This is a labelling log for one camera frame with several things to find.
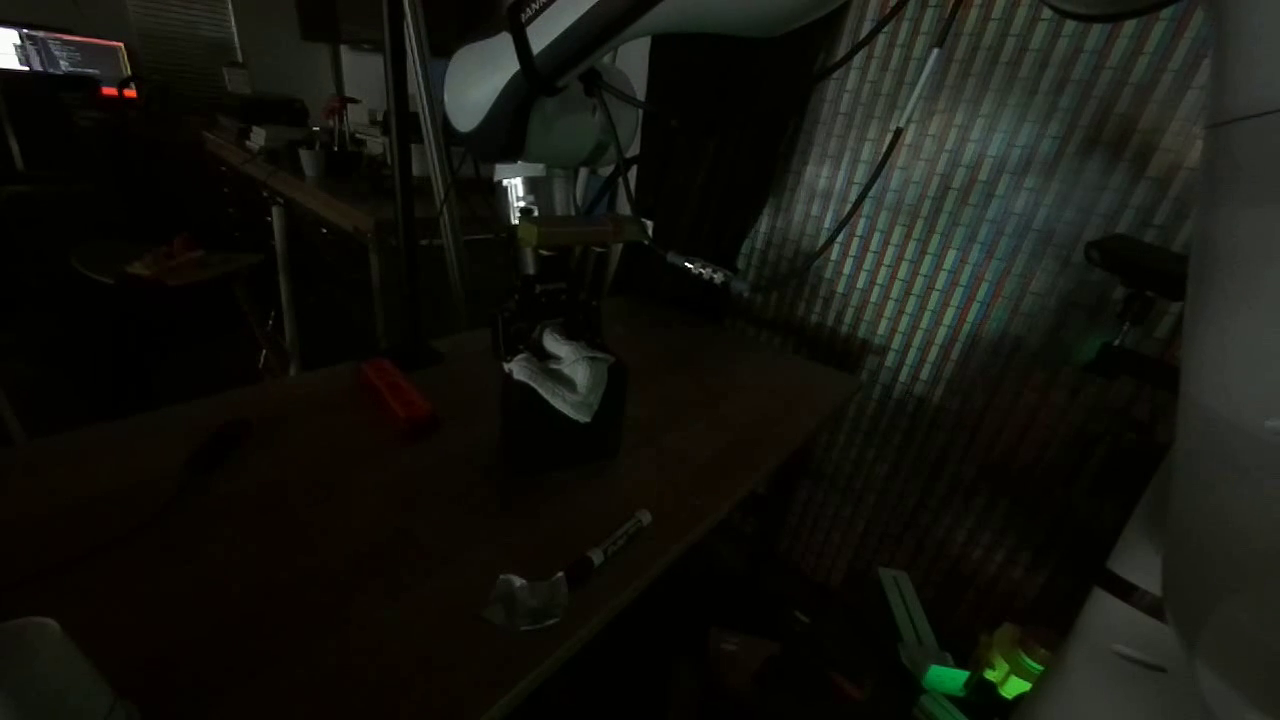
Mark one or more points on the grey rounded object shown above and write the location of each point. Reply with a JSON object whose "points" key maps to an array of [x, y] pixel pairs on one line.
{"points": [[47, 671]]}

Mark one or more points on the crumpled clear plastic wrap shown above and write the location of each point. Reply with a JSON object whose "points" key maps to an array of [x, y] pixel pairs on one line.
{"points": [[527, 603]]}

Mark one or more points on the white textured cloth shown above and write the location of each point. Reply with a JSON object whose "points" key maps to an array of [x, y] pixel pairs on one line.
{"points": [[566, 368]]}

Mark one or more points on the white round column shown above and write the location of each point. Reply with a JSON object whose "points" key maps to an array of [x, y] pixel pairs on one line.
{"points": [[1224, 374]]}

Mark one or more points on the yellowish wrist camera box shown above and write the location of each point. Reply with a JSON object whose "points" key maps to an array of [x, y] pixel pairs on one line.
{"points": [[585, 234]]}

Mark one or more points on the black clamp mount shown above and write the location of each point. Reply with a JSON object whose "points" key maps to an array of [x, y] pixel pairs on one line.
{"points": [[1134, 262]]}

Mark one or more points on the stack of papers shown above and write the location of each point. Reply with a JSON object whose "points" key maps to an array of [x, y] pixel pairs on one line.
{"points": [[183, 262]]}

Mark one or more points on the red block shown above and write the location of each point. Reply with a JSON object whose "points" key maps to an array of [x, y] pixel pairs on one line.
{"points": [[398, 394]]}

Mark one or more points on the yellow-green glowing clamp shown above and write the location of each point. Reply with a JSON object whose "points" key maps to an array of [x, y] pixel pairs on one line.
{"points": [[1019, 671]]}

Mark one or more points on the dark metal pole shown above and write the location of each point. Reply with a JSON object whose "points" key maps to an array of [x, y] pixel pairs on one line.
{"points": [[401, 172]]}

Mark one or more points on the wooden side desk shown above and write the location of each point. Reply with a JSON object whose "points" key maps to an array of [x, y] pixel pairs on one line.
{"points": [[315, 200]]}

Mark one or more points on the dark cup with white item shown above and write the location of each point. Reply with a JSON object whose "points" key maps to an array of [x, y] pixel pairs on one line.
{"points": [[563, 432]]}

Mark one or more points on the green glowing block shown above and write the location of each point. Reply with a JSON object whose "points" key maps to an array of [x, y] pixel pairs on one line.
{"points": [[945, 679]]}

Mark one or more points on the electronic device lit display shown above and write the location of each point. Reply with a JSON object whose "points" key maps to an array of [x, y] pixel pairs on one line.
{"points": [[65, 56]]}

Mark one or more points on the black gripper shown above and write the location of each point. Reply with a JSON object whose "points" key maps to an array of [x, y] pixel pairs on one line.
{"points": [[547, 282]]}

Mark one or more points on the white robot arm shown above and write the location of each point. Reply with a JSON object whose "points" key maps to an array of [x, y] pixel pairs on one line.
{"points": [[627, 52]]}

